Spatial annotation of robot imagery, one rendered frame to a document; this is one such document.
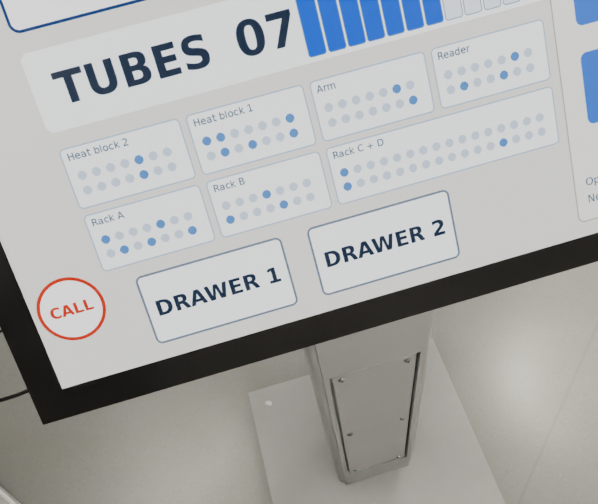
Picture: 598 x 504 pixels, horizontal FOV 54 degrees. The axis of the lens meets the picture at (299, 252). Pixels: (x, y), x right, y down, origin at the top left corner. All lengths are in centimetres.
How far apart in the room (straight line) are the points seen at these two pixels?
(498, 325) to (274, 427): 59
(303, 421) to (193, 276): 100
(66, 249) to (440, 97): 24
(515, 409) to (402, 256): 106
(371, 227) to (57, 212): 19
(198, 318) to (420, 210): 16
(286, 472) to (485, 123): 105
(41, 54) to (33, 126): 4
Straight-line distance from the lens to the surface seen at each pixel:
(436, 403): 136
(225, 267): 37
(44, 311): 39
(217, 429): 142
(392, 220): 38
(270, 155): 36
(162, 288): 37
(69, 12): 37
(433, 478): 131
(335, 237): 37
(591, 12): 42
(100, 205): 37
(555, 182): 41
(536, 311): 153
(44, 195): 37
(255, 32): 36
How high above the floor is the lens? 132
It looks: 56 degrees down
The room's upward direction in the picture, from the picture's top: 12 degrees counter-clockwise
